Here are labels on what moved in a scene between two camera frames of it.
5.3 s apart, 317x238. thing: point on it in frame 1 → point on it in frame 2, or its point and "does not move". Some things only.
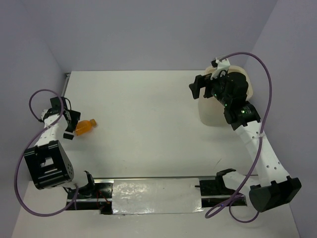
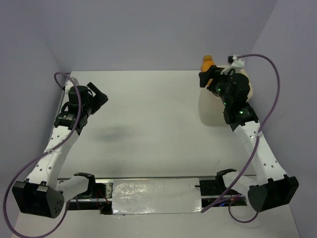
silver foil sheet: [156, 196] does not move
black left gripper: [75, 117] → [99, 99]
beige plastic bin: [211, 111] does not move
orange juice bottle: [83, 126] → [207, 61]
